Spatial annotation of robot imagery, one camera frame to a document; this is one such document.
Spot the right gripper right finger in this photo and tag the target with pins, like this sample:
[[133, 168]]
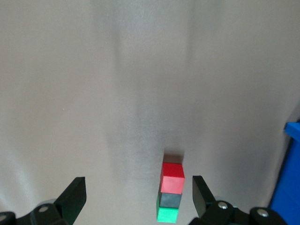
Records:
[[201, 199]]

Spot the blue plastic storage bin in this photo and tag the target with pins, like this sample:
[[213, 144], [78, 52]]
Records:
[[288, 175]]

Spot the small green cube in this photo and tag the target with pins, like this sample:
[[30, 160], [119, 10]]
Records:
[[167, 214]]

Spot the small black cube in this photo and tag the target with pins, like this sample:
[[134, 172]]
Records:
[[171, 200]]

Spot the small red cube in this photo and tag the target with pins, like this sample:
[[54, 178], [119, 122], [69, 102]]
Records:
[[172, 178]]

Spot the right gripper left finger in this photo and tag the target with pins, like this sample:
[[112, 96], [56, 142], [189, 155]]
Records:
[[70, 201]]

